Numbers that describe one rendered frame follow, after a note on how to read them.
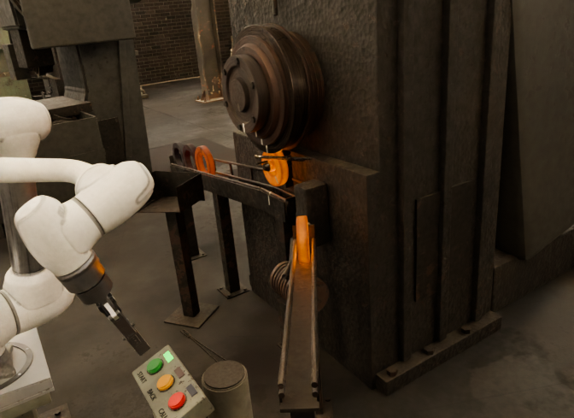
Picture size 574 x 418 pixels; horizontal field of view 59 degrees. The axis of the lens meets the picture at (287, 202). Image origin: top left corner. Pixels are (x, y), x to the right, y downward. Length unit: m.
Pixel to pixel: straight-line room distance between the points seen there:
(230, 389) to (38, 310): 0.75
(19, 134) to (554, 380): 2.02
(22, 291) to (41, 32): 2.75
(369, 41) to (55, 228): 1.05
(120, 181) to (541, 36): 1.66
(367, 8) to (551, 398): 1.51
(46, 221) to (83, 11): 3.38
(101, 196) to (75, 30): 3.29
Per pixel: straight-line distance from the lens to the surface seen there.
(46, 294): 1.83
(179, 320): 2.62
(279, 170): 1.96
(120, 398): 2.27
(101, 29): 4.41
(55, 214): 1.10
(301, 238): 1.55
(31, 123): 1.60
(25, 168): 1.31
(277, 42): 1.79
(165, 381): 1.29
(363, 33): 1.66
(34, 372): 1.85
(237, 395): 1.39
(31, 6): 4.27
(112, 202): 1.12
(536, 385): 2.24
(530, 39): 2.17
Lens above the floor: 1.40
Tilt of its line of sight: 21 degrees down
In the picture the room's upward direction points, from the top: 5 degrees counter-clockwise
